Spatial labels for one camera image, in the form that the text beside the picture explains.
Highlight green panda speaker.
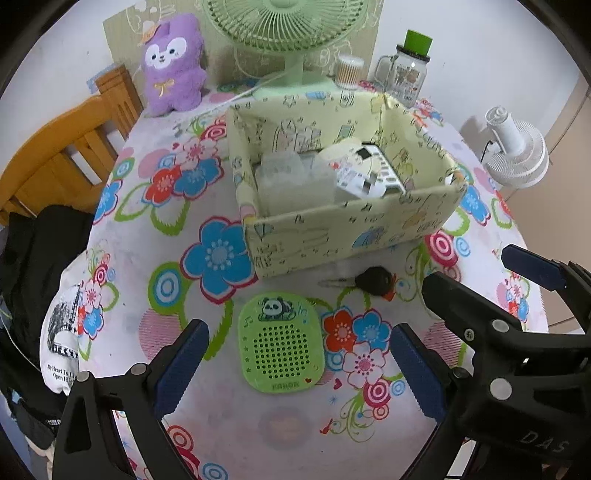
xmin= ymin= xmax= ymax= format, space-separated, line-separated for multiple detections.
xmin=238 ymin=293 xmax=326 ymax=394

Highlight clear box of floss picks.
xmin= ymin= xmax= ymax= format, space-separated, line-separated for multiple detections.
xmin=257 ymin=154 xmax=338 ymax=215

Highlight purple plush toy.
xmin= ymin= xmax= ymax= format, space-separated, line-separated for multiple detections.
xmin=140 ymin=13 xmax=208 ymax=117

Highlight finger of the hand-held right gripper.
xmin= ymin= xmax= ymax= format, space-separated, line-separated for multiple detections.
xmin=421 ymin=271 xmax=591 ymax=366
xmin=501 ymin=244 xmax=591 ymax=320

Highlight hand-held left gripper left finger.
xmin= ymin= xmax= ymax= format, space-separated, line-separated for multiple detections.
xmin=52 ymin=318 xmax=211 ymax=480

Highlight black car key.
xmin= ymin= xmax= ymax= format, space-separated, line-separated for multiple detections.
xmin=318 ymin=267 xmax=397 ymax=300

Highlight yellow patterned storage box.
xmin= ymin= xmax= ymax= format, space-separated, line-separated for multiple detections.
xmin=225 ymin=90 xmax=468 ymax=280

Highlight white fan cable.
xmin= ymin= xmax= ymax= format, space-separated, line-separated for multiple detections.
xmin=203 ymin=78 xmax=266 ymax=116

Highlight dark bag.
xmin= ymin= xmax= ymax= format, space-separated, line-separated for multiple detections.
xmin=0 ymin=332 xmax=63 ymax=455

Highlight white printed tote bag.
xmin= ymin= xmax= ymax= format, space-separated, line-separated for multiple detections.
xmin=41 ymin=251 xmax=116 ymax=395

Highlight blue printed card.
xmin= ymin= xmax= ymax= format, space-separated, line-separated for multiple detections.
xmin=87 ymin=69 xmax=114 ymax=93

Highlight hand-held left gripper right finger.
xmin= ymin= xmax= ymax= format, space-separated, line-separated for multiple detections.
xmin=390 ymin=323 xmax=476 ymax=480

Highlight glass mug with green lid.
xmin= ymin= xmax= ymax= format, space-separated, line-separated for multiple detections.
xmin=374 ymin=30 xmax=434 ymax=108

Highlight white remote control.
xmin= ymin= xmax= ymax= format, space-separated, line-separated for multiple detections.
xmin=355 ymin=144 xmax=409 ymax=199

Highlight wooden chair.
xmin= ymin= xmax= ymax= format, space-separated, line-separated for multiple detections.
xmin=0 ymin=64 xmax=144 ymax=227

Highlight green desk fan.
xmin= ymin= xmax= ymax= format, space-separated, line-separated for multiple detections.
xmin=203 ymin=0 xmax=370 ymax=100

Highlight clear cotton swab container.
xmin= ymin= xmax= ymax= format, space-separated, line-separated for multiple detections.
xmin=335 ymin=54 xmax=365 ymax=90

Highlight white floor fan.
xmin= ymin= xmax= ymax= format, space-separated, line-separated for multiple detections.
xmin=480 ymin=106 xmax=550 ymax=188

